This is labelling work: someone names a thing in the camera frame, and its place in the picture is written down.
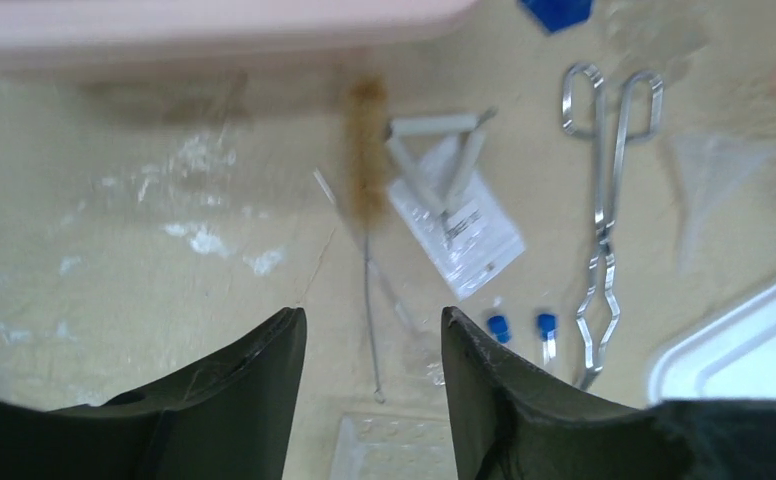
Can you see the brown bristle tube brush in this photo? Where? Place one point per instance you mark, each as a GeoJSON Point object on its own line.
{"type": "Point", "coordinates": [365, 130]}

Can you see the graduated cylinder blue base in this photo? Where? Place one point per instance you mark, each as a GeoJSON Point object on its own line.
{"type": "Point", "coordinates": [555, 16]}

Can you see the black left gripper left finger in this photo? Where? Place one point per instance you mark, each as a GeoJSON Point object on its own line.
{"type": "Point", "coordinates": [228, 415]}

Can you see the pink plastic bin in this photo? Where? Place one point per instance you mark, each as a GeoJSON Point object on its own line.
{"type": "Point", "coordinates": [53, 34]}

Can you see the clear plastic funnel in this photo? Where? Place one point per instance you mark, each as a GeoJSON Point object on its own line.
{"type": "Point", "coordinates": [706, 169]}

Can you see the metal crucible tongs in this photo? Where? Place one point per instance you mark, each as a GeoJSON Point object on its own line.
{"type": "Point", "coordinates": [608, 174]}

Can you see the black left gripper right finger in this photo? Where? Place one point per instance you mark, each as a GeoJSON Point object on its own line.
{"type": "Point", "coordinates": [512, 420]}

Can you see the clay pipe triangle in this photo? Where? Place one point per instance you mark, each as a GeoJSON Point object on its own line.
{"type": "Point", "coordinates": [441, 176]}

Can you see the white paper packet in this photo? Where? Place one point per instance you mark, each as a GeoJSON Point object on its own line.
{"type": "Point", "coordinates": [468, 248]}

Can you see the white plastic lid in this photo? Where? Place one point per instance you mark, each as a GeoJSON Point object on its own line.
{"type": "Point", "coordinates": [733, 356]}

